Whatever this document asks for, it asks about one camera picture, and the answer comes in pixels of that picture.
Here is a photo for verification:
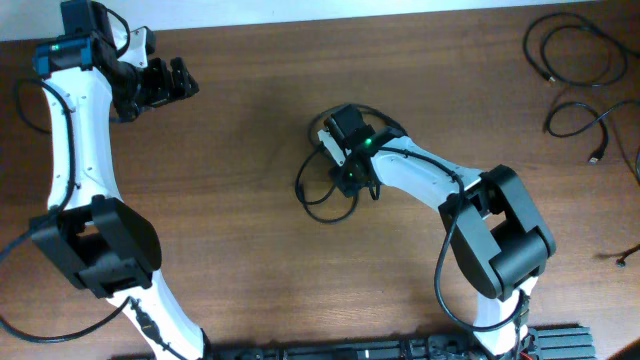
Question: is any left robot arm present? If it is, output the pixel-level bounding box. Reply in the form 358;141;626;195
32;1;210;359

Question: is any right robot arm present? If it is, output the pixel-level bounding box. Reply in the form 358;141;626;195
318;104;556;359

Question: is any black cable bundle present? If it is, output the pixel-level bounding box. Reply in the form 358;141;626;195
293;103;409;225

